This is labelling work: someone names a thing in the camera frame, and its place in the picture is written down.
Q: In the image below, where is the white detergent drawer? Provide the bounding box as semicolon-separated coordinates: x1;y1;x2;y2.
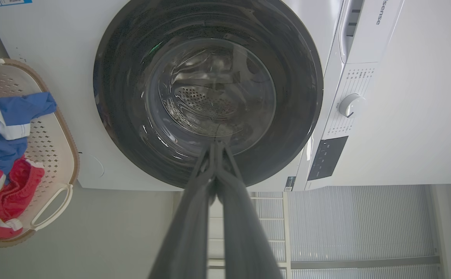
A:
339;0;405;65

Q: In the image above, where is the blue and white garment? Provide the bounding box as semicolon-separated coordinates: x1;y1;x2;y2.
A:
0;72;57;176

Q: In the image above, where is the white program selector knob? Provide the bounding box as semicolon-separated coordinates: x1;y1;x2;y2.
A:
339;93;366;118

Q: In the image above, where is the red and white garment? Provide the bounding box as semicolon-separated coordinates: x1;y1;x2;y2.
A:
0;156;45;239

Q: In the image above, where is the round black washing machine door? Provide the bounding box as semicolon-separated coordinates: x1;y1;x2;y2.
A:
93;0;324;189

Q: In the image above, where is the white front-load washing machine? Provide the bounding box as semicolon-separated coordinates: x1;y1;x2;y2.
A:
0;0;451;192

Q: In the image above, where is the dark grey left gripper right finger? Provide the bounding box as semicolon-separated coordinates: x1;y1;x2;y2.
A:
214;140;283;279

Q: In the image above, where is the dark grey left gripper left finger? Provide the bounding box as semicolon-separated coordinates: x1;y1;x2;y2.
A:
148;141;217;279

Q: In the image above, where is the beige perforated laundry basket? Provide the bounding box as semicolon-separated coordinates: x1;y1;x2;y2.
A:
0;58;80;248

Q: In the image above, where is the black touch control panel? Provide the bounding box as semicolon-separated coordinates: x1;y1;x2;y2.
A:
307;136;349;181

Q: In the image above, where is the blue energy label sticker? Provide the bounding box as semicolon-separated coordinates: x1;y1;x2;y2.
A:
0;0;33;8

